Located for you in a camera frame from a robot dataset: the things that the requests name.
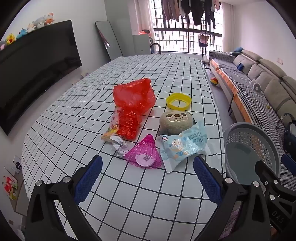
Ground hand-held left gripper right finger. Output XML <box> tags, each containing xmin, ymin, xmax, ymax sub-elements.
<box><xmin>193</xmin><ymin>156</ymin><xmax>271</xmax><ymax>241</ymax></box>

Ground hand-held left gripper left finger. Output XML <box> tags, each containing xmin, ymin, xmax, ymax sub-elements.
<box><xmin>25</xmin><ymin>155</ymin><xmax>103</xmax><ymax>241</ymax></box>

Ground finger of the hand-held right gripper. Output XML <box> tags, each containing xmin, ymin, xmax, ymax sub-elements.
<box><xmin>255</xmin><ymin>159</ymin><xmax>282</xmax><ymax>188</ymax></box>
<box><xmin>280</xmin><ymin>153</ymin><xmax>296</xmax><ymax>173</ymax></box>

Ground grey perforated plastic basket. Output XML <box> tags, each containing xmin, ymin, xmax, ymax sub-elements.
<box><xmin>223</xmin><ymin>122</ymin><xmax>281</xmax><ymax>186</ymax></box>

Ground light blue wipes packet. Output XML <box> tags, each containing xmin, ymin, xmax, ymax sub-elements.
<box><xmin>159</xmin><ymin>120</ymin><xmax>211</xmax><ymax>173</ymax></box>

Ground white paper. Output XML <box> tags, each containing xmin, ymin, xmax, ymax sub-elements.
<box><xmin>110</xmin><ymin>136</ymin><xmax>129</xmax><ymax>157</ymax></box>

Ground pink plastic mesh shuttlecock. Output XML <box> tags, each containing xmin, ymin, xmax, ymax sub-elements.
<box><xmin>124</xmin><ymin>134</ymin><xmax>162</xmax><ymax>169</ymax></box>

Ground pink cartoon snack packet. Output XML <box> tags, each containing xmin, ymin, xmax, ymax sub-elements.
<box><xmin>100</xmin><ymin>105</ymin><xmax>123</xmax><ymax>142</ymax></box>

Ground beige round plush toy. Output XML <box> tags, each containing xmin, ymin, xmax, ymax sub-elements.
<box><xmin>159</xmin><ymin>110</ymin><xmax>197</xmax><ymax>135</ymax></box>

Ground houndstooth sofa cover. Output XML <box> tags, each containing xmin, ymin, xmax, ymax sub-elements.
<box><xmin>209</xmin><ymin>50</ymin><xmax>296</xmax><ymax>192</ymax></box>

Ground checkered tablecloth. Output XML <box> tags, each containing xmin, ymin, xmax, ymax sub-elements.
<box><xmin>21</xmin><ymin>54</ymin><xmax>228</xmax><ymax>241</ymax></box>

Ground grey sofa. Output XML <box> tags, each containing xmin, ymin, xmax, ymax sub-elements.
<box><xmin>232</xmin><ymin>49</ymin><xmax>296</xmax><ymax>130</ymax></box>

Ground red plastic bag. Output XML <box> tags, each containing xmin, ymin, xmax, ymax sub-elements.
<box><xmin>113</xmin><ymin>78</ymin><xmax>156</xmax><ymax>140</ymax></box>

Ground large black television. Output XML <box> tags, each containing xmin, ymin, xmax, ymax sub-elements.
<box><xmin>0</xmin><ymin>20</ymin><xmax>83</xmax><ymax>136</ymax></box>

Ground black standing clothes rack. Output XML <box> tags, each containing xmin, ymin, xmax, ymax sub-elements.
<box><xmin>198</xmin><ymin>32</ymin><xmax>212</xmax><ymax>66</ymax></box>

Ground leaning floor mirror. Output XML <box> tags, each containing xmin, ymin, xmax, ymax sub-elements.
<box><xmin>95</xmin><ymin>20</ymin><xmax>124</xmax><ymax>62</ymax></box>

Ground black window grille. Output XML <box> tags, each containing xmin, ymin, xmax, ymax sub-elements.
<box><xmin>151</xmin><ymin>0</ymin><xmax>224</xmax><ymax>54</ymax></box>

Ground grey-green cabinet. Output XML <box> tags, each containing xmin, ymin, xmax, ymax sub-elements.
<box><xmin>132</xmin><ymin>34</ymin><xmax>153</xmax><ymax>56</ymax></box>

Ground white curtain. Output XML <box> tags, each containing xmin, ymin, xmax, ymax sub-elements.
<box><xmin>222</xmin><ymin>0</ymin><xmax>235</xmax><ymax>54</ymax></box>

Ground row of small plush toys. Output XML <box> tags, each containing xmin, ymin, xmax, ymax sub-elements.
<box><xmin>0</xmin><ymin>12</ymin><xmax>55</xmax><ymax>51</ymax></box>

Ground row of hanging clothes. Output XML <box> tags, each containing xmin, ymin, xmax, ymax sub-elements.
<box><xmin>161</xmin><ymin>0</ymin><xmax>220</xmax><ymax>29</ymax></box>

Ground wall hooks with stickers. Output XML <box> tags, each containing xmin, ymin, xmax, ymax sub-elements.
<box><xmin>2</xmin><ymin>155</ymin><xmax>22</xmax><ymax>201</ymax></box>

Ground yellow plastic ring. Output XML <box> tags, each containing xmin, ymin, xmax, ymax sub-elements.
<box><xmin>166</xmin><ymin>93</ymin><xmax>192</xmax><ymax>110</ymax></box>

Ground black round ring stand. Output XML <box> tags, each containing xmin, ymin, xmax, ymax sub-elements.
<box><xmin>150</xmin><ymin>43</ymin><xmax>162</xmax><ymax>55</ymax></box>

